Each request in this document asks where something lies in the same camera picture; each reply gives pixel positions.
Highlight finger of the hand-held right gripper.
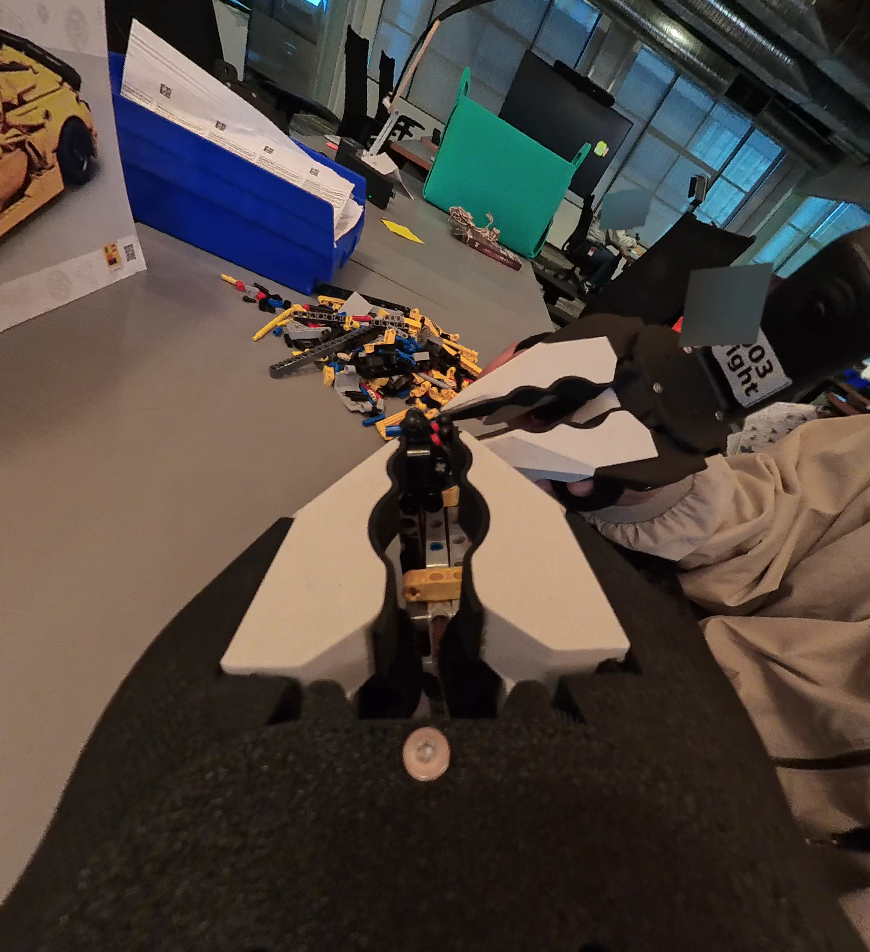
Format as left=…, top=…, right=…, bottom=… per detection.
left=479, top=405, right=660, bottom=484
left=441, top=336, right=622, bottom=441

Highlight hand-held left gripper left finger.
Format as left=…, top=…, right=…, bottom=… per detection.
left=221, top=439, right=406, bottom=715

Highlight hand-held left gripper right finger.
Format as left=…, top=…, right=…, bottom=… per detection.
left=461, top=433, right=631, bottom=715

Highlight toy brick chassis assembly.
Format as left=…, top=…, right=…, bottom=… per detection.
left=394, top=408, right=480, bottom=663

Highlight person's right forearm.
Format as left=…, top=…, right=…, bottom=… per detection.
left=587, top=408, right=870, bottom=622

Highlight grey desk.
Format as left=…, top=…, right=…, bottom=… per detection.
left=0, top=130, right=555, bottom=938

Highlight black folding screen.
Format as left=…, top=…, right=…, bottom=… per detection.
left=583, top=212, right=755, bottom=328

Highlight small wooden model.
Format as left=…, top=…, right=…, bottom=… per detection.
left=447, top=207, right=522, bottom=270

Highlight pile of mixed toy bricks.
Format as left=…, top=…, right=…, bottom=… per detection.
left=221, top=274, right=484, bottom=441

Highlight green felt bag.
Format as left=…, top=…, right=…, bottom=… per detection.
left=423, top=67, right=592, bottom=259

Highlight black monitor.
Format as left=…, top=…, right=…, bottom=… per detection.
left=498, top=51, right=634, bottom=198

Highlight black box device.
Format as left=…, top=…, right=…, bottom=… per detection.
left=334, top=137, right=399, bottom=211

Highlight white articulated lamp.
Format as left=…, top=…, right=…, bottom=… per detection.
left=364, top=0, right=495, bottom=161

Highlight blue plastic bin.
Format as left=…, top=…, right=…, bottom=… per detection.
left=108, top=52, right=367, bottom=295

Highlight white paper sheets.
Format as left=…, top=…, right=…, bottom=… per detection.
left=118, top=18, right=357, bottom=239

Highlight grey instruction booklet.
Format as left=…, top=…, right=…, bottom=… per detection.
left=0, top=0, right=147, bottom=351

